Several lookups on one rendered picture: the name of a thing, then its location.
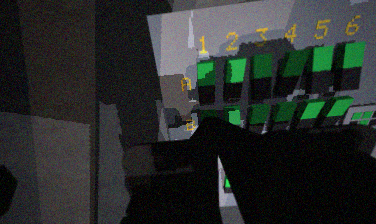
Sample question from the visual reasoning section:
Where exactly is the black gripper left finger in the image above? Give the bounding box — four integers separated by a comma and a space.
122, 117, 219, 210

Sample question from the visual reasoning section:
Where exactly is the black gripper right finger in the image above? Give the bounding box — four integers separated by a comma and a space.
210, 116, 376, 224

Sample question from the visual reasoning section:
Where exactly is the light grey switch panel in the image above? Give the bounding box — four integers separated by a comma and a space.
147, 0, 376, 140

